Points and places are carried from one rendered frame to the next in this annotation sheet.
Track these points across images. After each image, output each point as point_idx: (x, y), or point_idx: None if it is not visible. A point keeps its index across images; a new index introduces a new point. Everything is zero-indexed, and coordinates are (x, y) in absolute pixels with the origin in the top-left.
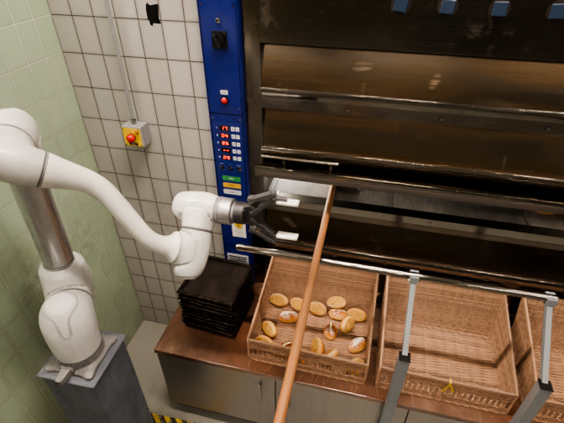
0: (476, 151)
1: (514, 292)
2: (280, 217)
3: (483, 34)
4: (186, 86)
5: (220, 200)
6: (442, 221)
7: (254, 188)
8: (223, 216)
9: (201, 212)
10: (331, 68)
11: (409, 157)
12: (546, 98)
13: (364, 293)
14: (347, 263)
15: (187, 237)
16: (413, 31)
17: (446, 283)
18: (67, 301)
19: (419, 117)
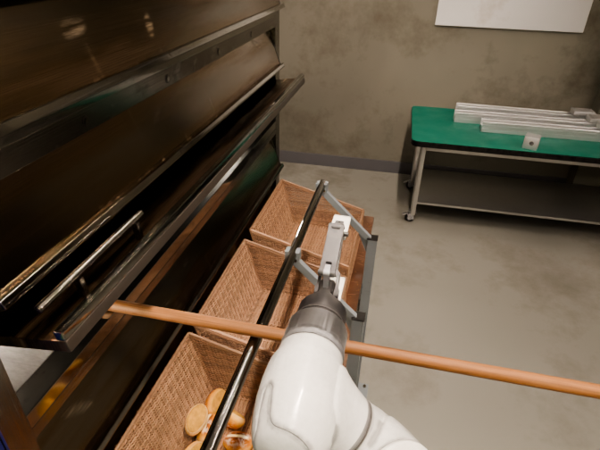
0: (195, 104)
1: (319, 197)
2: (61, 421)
3: None
4: None
5: (317, 326)
6: (199, 212)
7: (1, 424)
8: (345, 337)
9: (345, 372)
10: (36, 45)
11: (165, 149)
12: (212, 16)
13: (196, 373)
14: (272, 304)
15: (395, 428)
16: None
17: (305, 233)
18: None
19: (152, 87)
